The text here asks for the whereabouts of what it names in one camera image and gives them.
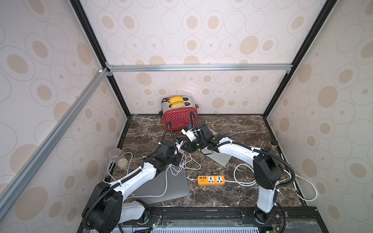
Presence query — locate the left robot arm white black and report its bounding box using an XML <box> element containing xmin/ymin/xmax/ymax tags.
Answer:
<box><xmin>81</xmin><ymin>141</ymin><xmax>183</xmax><ymax>233</ymax></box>

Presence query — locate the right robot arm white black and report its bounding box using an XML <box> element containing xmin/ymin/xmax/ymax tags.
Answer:
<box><xmin>181</xmin><ymin>124</ymin><xmax>295</xmax><ymax>217</ymax></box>

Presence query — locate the silver apple laptop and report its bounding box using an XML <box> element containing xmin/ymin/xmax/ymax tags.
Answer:
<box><xmin>205</xmin><ymin>129</ymin><xmax>234</xmax><ymax>168</ymax></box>

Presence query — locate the dark grey laptop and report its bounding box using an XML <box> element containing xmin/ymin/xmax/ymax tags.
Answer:
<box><xmin>125</xmin><ymin>168</ymin><xmax>190</xmax><ymax>205</ymax></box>

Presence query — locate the red polka dot toaster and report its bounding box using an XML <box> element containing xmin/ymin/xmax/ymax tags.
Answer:
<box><xmin>160</xmin><ymin>96</ymin><xmax>199</xmax><ymax>130</ymax></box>

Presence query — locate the yellow toast slice front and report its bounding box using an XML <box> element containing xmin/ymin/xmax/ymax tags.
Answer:
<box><xmin>170</xmin><ymin>102</ymin><xmax>186</xmax><ymax>109</ymax></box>

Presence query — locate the yellow toast slice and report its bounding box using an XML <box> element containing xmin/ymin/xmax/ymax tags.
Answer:
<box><xmin>169</xmin><ymin>96</ymin><xmax>184</xmax><ymax>104</ymax></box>
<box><xmin>170</xmin><ymin>102</ymin><xmax>186</xmax><ymax>109</ymax></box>

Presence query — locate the orange power strip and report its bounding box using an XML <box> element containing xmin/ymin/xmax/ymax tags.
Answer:
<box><xmin>197</xmin><ymin>175</ymin><xmax>225</xmax><ymax>186</ymax></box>

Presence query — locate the yellow toast slice rear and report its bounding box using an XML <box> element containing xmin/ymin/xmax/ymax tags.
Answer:
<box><xmin>169</xmin><ymin>96</ymin><xmax>184</xmax><ymax>104</ymax></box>

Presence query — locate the small brown spice bottle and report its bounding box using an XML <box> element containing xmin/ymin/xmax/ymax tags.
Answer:
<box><xmin>266</xmin><ymin>139</ymin><xmax>278</xmax><ymax>154</ymax></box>

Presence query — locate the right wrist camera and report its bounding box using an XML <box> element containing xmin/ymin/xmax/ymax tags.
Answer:
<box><xmin>181</xmin><ymin>126</ymin><xmax>200</xmax><ymax>142</ymax></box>

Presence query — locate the thick white orange strip cord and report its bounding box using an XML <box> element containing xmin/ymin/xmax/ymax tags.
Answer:
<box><xmin>224</xmin><ymin>161</ymin><xmax>318</xmax><ymax>202</ymax></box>

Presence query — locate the thick white purple strip cord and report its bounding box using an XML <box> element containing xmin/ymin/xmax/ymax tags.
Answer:
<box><xmin>103</xmin><ymin>151</ymin><xmax>171</xmax><ymax>199</ymax></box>

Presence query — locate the horizontal aluminium frame bar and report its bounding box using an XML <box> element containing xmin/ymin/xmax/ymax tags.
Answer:
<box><xmin>108</xmin><ymin>63</ymin><xmax>293</xmax><ymax>72</ymax></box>

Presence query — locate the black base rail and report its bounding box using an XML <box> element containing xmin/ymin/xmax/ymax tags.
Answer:
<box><xmin>77</xmin><ymin>206</ymin><xmax>328</xmax><ymax>233</ymax></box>

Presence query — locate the left diagonal aluminium frame bar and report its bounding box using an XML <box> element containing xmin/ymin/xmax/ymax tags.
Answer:
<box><xmin>0</xmin><ymin>67</ymin><xmax>109</xmax><ymax>222</ymax></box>

